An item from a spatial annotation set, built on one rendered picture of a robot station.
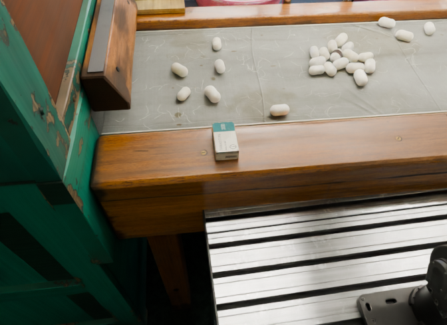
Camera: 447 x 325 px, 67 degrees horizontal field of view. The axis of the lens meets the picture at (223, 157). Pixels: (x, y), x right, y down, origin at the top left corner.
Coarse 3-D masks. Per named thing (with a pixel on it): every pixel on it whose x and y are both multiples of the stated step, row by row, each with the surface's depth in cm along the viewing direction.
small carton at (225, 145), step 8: (216, 128) 52; (224, 128) 52; (232, 128) 52; (216, 136) 51; (224, 136) 51; (232, 136) 51; (216, 144) 50; (224, 144) 50; (232, 144) 50; (216, 152) 49; (224, 152) 49; (232, 152) 50; (216, 160) 51
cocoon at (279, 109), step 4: (280, 104) 59; (284, 104) 59; (272, 108) 59; (276, 108) 59; (280, 108) 59; (284, 108) 59; (288, 108) 59; (272, 112) 59; (276, 112) 59; (280, 112) 59; (284, 112) 59; (288, 112) 60
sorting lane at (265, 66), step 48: (144, 48) 71; (192, 48) 72; (240, 48) 72; (288, 48) 73; (384, 48) 74; (432, 48) 74; (144, 96) 62; (192, 96) 63; (240, 96) 63; (288, 96) 63; (336, 96) 64; (384, 96) 64; (432, 96) 65
